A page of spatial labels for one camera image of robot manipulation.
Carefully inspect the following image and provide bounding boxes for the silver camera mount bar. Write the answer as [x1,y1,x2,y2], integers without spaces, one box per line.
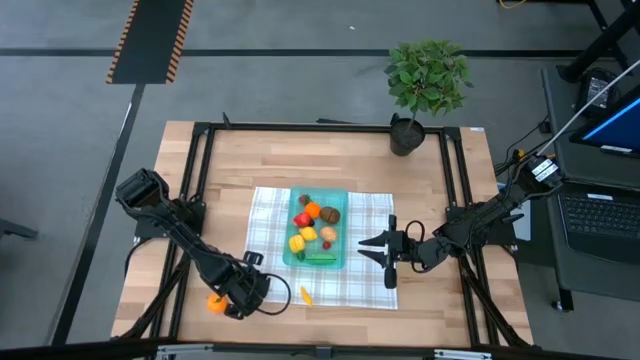
[156,343,494,360]

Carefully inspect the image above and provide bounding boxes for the grey furniture leg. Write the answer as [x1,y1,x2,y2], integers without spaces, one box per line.
[0,218,40,241]

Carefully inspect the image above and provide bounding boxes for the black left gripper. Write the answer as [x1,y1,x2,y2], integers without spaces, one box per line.
[202,254,272,321]

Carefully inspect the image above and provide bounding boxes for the yellow toy bell pepper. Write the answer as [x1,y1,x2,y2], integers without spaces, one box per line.
[288,233,307,261]

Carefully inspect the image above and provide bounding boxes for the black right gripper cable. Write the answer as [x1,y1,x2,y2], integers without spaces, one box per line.
[403,219,427,274]

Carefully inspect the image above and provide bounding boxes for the black power adapter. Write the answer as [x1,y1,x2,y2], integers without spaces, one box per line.
[574,67,621,119]

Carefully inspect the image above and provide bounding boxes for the orange toy tangerine with leaf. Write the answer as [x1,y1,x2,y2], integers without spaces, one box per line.
[207,293,229,315]

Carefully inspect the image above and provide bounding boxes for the hazard-striped black floor mat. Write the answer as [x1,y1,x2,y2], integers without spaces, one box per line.
[105,0,195,85]

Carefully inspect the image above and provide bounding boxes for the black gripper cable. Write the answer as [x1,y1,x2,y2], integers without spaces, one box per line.
[249,272,292,316]
[403,219,427,274]

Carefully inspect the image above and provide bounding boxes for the monitor with blue screen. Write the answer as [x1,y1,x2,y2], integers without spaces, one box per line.
[569,83,640,160]

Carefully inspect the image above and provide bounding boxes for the black stand legs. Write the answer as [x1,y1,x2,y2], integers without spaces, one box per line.
[557,0,640,84]

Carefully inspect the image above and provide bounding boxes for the white slanted pole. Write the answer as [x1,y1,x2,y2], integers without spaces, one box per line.
[537,58,640,156]

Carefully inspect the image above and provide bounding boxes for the white plaid cloth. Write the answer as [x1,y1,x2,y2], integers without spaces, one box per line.
[242,186,400,311]

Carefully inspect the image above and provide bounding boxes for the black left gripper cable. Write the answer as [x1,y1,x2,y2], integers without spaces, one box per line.
[249,272,292,316]

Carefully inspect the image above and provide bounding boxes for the black aluminium table frame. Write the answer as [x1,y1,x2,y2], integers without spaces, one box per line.
[112,112,534,360]

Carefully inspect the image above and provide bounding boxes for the black laptop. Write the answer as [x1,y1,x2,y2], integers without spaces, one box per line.
[543,178,640,266]

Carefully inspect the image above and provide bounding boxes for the yellow power plug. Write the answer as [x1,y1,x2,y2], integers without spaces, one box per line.
[514,148,557,164]

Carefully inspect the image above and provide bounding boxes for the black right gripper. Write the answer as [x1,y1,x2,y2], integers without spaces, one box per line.
[357,214,431,269]

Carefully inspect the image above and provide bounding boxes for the teal translucent plastic container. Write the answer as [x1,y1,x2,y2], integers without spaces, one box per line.
[282,186,350,271]

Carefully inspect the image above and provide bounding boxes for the potted green plant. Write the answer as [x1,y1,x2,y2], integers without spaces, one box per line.
[383,38,476,157]

